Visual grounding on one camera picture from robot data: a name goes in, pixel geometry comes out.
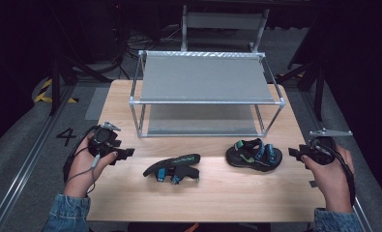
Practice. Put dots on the person's left hand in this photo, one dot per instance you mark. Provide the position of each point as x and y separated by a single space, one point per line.
82 167

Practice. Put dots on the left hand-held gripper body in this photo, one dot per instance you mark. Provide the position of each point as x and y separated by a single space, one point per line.
103 141

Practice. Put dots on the grey two-tier shoe rack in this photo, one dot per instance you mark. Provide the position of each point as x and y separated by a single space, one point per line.
204 80

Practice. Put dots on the black tripod stand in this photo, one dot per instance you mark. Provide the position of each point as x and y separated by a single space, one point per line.
57 77
317 83

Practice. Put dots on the person's right hand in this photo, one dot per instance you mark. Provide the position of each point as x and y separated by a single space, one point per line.
332 180

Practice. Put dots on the grey metal frame stand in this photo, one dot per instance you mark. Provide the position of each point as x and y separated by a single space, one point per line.
224 21

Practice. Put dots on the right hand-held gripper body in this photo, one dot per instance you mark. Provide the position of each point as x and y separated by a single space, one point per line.
320 151

